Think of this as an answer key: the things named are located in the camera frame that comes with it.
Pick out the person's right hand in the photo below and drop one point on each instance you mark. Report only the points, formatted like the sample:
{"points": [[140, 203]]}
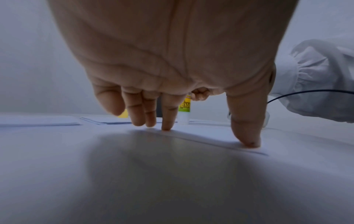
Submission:
{"points": [[200, 93]]}

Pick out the person's left hand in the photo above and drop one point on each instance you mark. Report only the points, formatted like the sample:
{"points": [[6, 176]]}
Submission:
{"points": [[177, 43]]}

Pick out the yellow glue stick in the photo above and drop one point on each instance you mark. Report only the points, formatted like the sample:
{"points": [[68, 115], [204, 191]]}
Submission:
{"points": [[184, 109]]}

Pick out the single white paper sheet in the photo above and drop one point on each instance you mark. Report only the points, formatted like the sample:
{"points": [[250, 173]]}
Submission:
{"points": [[210, 135], [105, 119]]}

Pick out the yellow glue stick cap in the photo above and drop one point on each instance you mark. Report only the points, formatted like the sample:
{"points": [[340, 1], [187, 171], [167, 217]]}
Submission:
{"points": [[123, 114]]}

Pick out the white paper stack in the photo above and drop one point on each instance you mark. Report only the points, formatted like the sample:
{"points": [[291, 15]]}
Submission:
{"points": [[38, 120]]}

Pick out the person's right forearm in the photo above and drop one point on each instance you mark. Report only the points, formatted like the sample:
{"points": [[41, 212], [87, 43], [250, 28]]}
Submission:
{"points": [[321, 78]]}

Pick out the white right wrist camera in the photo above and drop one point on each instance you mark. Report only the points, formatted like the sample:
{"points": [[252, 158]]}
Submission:
{"points": [[266, 119]]}

